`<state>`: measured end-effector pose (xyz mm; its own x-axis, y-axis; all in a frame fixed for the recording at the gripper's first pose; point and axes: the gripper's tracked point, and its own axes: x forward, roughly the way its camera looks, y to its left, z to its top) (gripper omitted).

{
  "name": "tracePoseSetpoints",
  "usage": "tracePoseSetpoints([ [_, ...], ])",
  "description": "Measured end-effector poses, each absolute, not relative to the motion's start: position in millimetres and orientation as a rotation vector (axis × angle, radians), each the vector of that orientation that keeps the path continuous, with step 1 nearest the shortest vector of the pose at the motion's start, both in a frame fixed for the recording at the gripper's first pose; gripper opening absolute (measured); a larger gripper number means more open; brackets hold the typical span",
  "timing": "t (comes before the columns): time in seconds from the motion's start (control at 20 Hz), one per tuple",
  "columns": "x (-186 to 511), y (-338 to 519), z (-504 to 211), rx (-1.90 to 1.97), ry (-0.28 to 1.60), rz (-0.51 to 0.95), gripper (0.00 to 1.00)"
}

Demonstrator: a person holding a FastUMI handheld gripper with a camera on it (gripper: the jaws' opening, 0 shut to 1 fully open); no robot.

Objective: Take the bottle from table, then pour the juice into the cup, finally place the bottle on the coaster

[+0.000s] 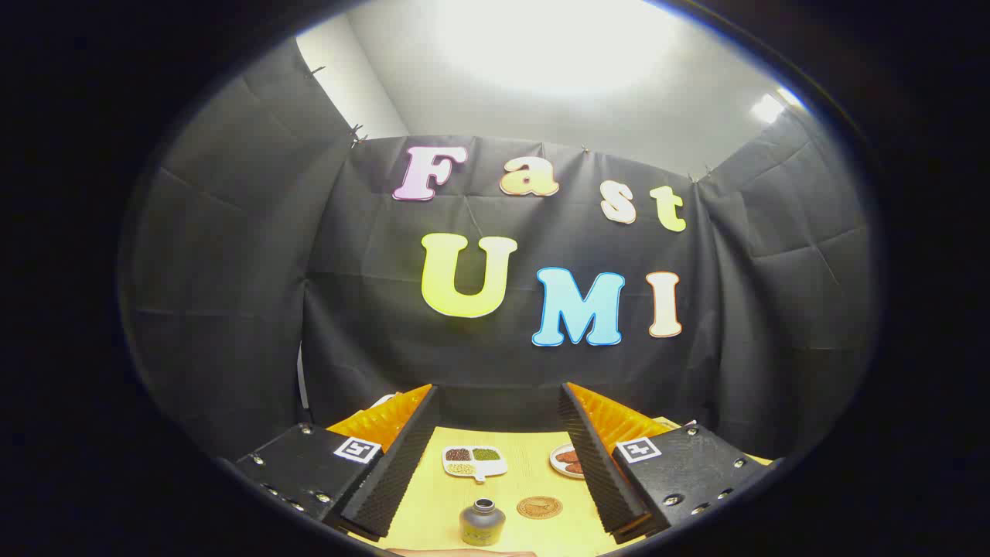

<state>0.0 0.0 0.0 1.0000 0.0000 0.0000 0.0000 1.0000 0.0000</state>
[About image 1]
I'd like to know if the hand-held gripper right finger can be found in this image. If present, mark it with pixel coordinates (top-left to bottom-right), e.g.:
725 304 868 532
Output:
558 381 774 545

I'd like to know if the wooden table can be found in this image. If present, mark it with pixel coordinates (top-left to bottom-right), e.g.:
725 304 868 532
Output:
350 416 774 557

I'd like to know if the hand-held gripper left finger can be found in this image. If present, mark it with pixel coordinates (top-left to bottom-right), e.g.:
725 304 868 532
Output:
234 384 442 541

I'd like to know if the white round plate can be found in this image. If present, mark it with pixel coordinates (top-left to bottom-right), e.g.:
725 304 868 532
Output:
550 443 589 480

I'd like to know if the silver bottle green label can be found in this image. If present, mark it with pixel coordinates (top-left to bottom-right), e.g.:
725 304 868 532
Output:
459 498 507 547

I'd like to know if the round cork coaster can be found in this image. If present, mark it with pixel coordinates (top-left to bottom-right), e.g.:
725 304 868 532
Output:
517 496 563 520

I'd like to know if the white divided bean dish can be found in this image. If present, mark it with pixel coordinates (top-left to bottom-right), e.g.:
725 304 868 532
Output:
442 446 509 483

